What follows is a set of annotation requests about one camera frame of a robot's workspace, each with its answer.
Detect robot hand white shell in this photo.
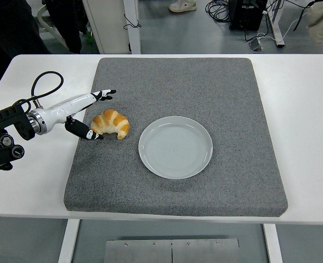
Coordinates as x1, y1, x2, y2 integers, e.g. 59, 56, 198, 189
40, 89, 117, 141

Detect golden croissant bread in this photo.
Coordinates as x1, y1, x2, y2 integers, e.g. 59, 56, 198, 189
90, 108, 130, 140

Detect pale grey round plate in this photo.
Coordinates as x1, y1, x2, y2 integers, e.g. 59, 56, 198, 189
138, 116, 214, 180

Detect grey metal plate with screws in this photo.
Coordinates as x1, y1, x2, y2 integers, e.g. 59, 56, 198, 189
104, 238, 241, 263

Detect white chair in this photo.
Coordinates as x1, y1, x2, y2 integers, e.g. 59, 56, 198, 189
37, 4, 69, 50

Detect white cabinet panel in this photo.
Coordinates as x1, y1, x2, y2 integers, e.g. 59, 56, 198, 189
83, 0, 132, 54

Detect person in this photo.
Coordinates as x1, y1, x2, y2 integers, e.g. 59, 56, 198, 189
0, 0, 52, 81

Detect grey speckled foam mat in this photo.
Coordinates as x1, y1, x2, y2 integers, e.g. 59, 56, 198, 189
63, 57, 289, 219

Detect person's white shoe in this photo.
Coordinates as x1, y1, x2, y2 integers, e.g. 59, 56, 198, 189
168, 0, 198, 14

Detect grey foot pedal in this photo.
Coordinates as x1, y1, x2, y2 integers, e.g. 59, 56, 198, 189
248, 38, 265, 52

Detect black computer case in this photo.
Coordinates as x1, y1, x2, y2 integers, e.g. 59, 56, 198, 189
229, 0, 269, 31

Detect slim white desk leg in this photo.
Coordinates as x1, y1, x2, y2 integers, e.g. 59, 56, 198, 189
267, 0, 286, 49

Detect white table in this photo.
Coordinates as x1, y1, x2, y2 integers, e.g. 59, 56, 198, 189
0, 54, 323, 263

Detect beige cloth bag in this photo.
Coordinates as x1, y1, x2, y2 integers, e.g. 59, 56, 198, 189
306, 0, 323, 45

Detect black cable bundle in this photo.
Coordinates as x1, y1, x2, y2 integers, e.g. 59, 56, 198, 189
206, 0, 232, 24

